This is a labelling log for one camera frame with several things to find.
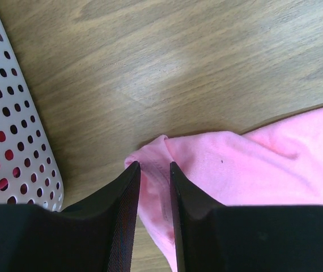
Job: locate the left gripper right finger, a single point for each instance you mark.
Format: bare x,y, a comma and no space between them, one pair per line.
210,236

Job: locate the light pink t shirt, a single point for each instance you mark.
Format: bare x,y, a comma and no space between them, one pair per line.
281,163

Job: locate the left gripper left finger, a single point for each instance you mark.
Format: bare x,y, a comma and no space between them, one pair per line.
94,234

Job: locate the white plastic laundry basket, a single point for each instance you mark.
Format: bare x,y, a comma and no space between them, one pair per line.
43,178

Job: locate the red t shirt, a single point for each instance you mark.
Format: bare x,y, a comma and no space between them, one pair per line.
12,149

